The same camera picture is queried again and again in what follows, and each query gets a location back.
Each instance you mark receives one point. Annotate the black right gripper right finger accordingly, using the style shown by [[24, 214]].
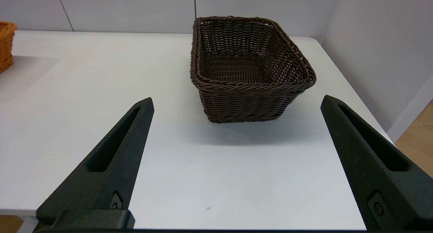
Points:
[[358, 158]]

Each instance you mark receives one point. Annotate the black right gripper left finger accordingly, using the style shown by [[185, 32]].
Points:
[[130, 158]]

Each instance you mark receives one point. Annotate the dark brown wicker basket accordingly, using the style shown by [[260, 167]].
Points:
[[243, 97]]

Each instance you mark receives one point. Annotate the orange wicker basket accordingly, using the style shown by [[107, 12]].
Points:
[[5, 47]]

